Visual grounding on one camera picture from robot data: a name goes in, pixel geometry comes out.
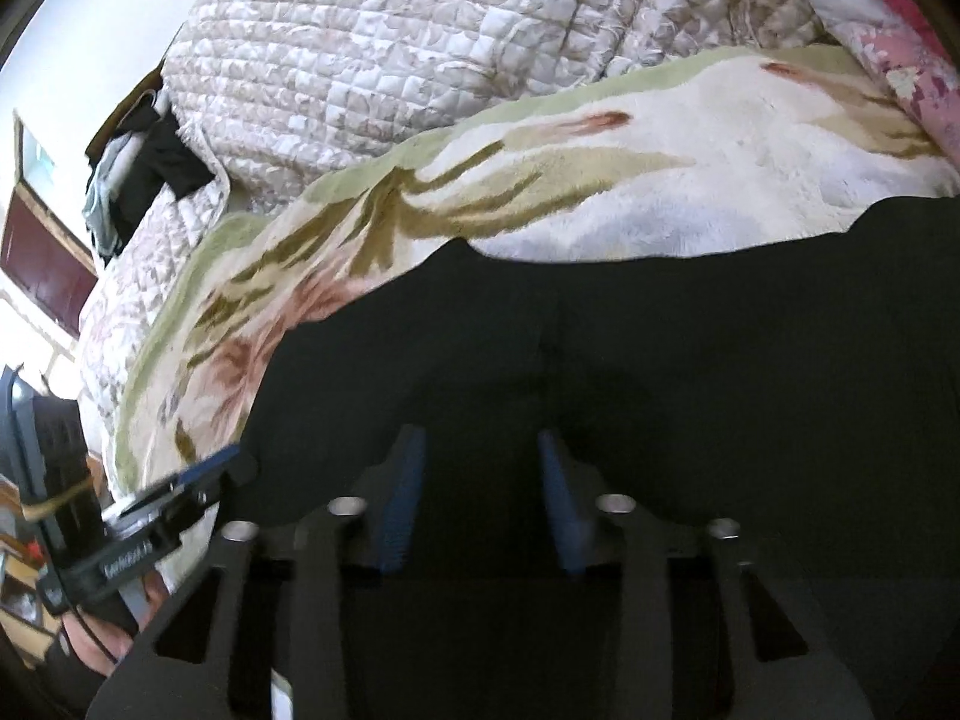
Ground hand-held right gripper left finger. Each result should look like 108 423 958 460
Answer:
86 424 428 720

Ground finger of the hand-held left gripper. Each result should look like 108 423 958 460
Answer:
161 446 260 494
105 484 227 535

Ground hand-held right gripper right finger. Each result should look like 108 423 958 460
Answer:
536 427 875 720

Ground black pants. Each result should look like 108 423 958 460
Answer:
236 195 960 720

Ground person's left hand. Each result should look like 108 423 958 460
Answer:
64 570 177 680

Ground dark red cabinet door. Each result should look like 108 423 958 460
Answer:
0 184 98 338

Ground light blue cloth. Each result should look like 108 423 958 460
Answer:
82 135 128 260

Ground black garment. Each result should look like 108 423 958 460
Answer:
112 101 215 256

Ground cream floral fleece blanket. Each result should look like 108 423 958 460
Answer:
112 41 960 593

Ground dark wooden headboard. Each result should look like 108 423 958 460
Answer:
85 75 164 162

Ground quilted beige bedspread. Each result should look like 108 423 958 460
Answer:
75 0 833 421

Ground pink floral quilt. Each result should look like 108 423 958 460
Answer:
776 0 960 151

